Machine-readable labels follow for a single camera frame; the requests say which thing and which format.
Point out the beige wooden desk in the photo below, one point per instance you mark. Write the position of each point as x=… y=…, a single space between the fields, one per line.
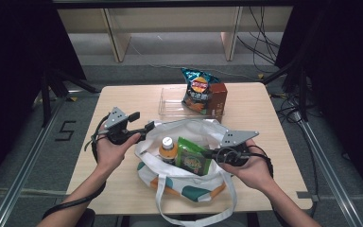
x=176 y=19

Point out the black metal stand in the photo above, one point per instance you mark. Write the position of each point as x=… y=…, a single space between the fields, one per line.
x=52 y=88
x=301 y=88

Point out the orange juice bottle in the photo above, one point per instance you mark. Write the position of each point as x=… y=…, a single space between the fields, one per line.
x=167 y=149

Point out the person's right hand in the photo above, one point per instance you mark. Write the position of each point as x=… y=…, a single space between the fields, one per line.
x=255 y=173

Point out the black table leg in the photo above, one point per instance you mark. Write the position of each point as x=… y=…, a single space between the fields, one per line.
x=124 y=221
x=252 y=220

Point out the green snack packet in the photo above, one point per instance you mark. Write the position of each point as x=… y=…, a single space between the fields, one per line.
x=190 y=160

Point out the black curtain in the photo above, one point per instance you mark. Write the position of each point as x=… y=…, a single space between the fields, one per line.
x=343 y=78
x=15 y=78

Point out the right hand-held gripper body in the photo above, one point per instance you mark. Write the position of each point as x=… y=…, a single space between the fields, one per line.
x=236 y=138

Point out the brown carton box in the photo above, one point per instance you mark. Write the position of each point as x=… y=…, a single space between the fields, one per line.
x=219 y=101

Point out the yellow floor tape piece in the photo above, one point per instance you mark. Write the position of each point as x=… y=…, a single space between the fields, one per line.
x=260 y=76
x=73 y=99

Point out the black chair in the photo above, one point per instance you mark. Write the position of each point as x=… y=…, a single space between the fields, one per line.
x=89 y=218

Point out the aluminium floor rail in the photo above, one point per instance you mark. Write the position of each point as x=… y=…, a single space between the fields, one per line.
x=25 y=170
x=331 y=176

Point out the clear plastic tray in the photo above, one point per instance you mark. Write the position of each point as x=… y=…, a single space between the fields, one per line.
x=170 y=104

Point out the person's left hand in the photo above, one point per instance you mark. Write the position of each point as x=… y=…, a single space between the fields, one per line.
x=113 y=157

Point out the teal black chips bag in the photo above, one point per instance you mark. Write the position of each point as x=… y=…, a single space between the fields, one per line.
x=198 y=91

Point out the white patterned tote bag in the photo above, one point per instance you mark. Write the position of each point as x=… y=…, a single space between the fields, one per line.
x=186 y=186

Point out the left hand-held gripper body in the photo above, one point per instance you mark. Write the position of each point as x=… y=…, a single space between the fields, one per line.
x=116 y=121

